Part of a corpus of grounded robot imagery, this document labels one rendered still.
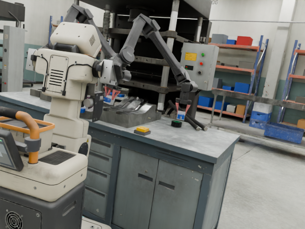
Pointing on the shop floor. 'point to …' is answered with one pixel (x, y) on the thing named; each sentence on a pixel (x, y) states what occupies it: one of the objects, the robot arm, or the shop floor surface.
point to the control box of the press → (199, 67)
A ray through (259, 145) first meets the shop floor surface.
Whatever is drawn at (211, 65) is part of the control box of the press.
